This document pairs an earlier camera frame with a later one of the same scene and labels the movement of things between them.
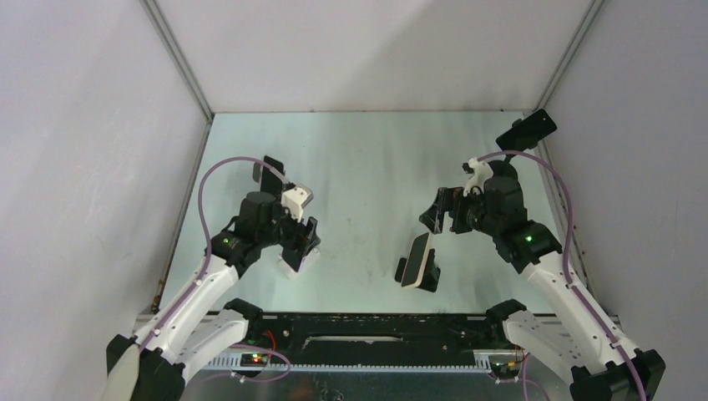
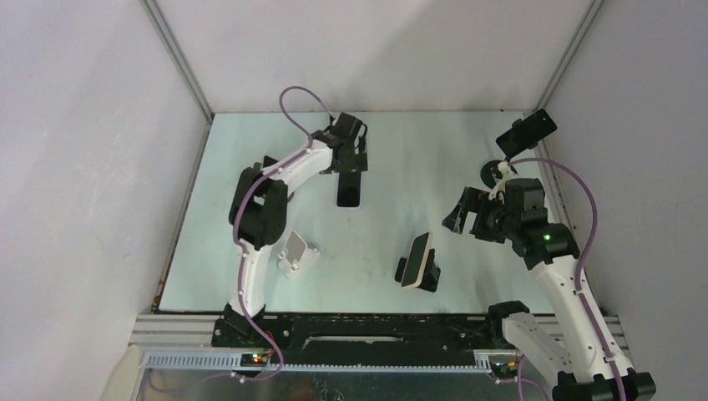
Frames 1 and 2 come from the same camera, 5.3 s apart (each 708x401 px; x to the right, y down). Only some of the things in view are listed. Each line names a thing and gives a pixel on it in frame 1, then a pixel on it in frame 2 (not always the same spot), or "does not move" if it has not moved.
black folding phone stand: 431,275 does not move
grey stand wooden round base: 257,171 does not move
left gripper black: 301,246 to 358,163
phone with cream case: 417,261 does not move
